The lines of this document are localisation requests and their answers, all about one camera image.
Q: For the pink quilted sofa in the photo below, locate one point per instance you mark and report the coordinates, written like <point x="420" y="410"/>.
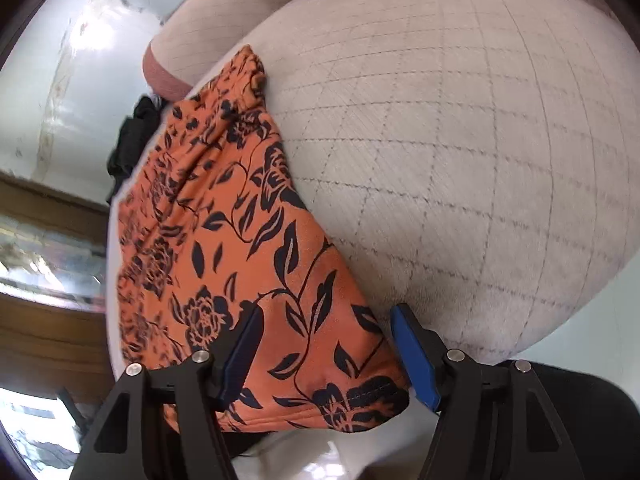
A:
<point x="450" y="160"/>

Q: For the orange black floral garment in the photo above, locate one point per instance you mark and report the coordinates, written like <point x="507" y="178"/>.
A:
<point x="280" y="260"/>

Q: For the black cloth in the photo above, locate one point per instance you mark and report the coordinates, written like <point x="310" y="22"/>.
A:
<point x="131" y="145"/>

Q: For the wooden door with patterned glass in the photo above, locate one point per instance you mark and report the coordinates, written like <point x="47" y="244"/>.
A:
<point x="45" y="330"/>

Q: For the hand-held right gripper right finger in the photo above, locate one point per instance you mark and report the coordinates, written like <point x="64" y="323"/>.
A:
<point x="417" y="360"/>

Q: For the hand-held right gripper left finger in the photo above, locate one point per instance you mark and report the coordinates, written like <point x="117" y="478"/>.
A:
<point x="245" y="347"/>

